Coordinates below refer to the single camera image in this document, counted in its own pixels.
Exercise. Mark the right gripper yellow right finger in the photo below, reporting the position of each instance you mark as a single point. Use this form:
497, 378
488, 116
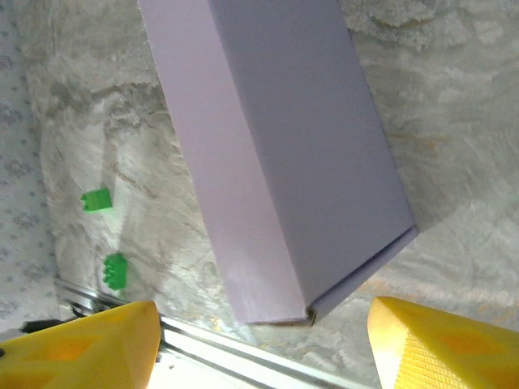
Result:
446, 352

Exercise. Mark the small green cube block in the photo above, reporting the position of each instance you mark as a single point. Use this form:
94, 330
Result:
96, 200

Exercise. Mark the lavender and white paper box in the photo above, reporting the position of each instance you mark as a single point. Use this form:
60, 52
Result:
275, 154

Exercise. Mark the green ribbed connector block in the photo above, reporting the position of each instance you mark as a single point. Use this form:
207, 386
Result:
115, 271

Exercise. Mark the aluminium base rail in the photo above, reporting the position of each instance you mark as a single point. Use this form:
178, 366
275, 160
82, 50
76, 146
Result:
243, 356

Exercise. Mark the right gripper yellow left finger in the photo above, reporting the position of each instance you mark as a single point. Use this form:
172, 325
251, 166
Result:
89, 352

